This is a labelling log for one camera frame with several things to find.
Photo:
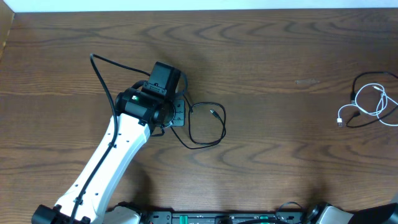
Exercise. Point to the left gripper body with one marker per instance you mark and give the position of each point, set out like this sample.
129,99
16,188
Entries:
177,113

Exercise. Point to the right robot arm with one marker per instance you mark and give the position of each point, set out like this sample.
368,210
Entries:
326,213

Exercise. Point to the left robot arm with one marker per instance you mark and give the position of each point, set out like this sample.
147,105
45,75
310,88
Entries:
138,112

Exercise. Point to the clear tape strip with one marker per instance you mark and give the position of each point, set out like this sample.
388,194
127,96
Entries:
310,81

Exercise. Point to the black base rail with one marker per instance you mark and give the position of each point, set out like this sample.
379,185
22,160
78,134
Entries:
167,217

